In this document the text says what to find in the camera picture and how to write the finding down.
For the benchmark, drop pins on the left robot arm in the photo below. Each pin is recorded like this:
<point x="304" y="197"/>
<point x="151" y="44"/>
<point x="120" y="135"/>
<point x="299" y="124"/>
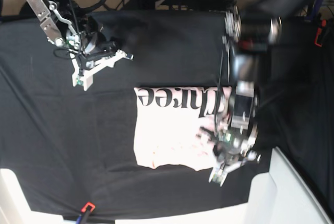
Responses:
<point x="251" y="33"/>

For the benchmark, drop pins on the red blue clamp front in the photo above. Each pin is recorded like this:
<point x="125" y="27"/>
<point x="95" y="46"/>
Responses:
<point x="85" y="213"/>

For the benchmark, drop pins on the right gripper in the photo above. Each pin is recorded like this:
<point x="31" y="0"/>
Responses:
<point x="94" y="46"/>

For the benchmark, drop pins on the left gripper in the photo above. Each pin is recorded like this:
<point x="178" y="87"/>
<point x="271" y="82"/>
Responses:
<point x="232" y="145"/>

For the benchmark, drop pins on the pink T-shirt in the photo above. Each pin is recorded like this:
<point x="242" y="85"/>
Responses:
<point x="168" y="126"/>

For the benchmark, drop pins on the white panel left front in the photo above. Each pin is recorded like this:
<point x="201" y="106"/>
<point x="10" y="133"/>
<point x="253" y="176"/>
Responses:
<point x="14" y="206"/>

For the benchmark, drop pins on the black table cloth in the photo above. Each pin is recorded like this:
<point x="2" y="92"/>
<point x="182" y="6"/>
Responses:
<point x="68" y="147"/>

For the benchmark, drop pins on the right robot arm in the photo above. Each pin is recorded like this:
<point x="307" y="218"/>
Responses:
<point x="71" y="29"/>

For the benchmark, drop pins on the white panel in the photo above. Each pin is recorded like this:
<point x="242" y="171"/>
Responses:
<point x="282" y="196"/>
<point x="14" y="206"/>

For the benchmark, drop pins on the white panel right front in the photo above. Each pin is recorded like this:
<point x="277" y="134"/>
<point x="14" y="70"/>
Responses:
<point x="282" y="196"/>

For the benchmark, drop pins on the blue clamp handle right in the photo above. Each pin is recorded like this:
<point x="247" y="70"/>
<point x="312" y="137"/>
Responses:
<point x="313" y="10"/>

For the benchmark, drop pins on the red clamp right side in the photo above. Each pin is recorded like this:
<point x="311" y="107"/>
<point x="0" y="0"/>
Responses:
<point x="320" y="34"/>

